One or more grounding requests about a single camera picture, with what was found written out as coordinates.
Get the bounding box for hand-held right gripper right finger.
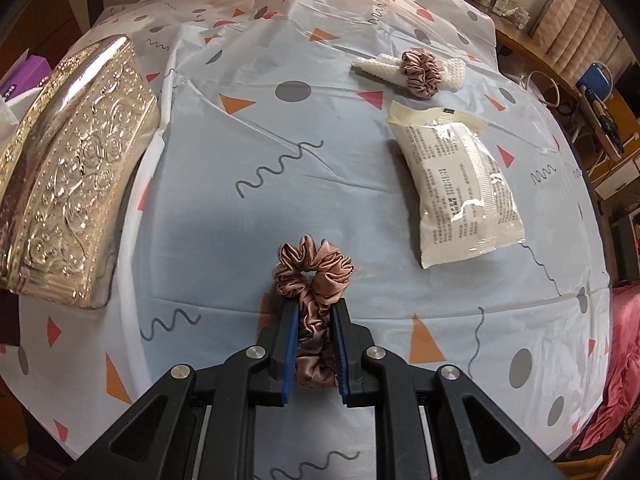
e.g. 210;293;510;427
331;299;553;480

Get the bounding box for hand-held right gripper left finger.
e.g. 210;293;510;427
75;301;301;480

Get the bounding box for brown satin scrunchie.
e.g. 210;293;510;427
400;49;446;99
272;234;355;391

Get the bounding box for gold embossed box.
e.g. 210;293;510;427
0;35;162;309

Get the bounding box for patterned plastic tablecloth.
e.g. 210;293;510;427
0;0;613;480

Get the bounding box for white plastic packet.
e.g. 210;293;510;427
387;100;527;269

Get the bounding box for pink cloth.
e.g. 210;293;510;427
575;282;640;461

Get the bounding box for white crochet cloth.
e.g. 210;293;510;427
351;52;465;93

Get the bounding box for wooden desk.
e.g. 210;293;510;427
492;10;640;201

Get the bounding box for white tissue paper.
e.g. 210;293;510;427
0;87;41;126

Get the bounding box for blue container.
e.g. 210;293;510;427
580;61;615;101

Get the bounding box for purple box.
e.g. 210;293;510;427
0;55;53;98

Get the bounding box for beige curtain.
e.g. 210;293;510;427
530;0;626;91

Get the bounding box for wooden cabinet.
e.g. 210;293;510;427
0;0;96;76

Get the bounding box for round handled wicker basket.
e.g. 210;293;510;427
520;67;561;108

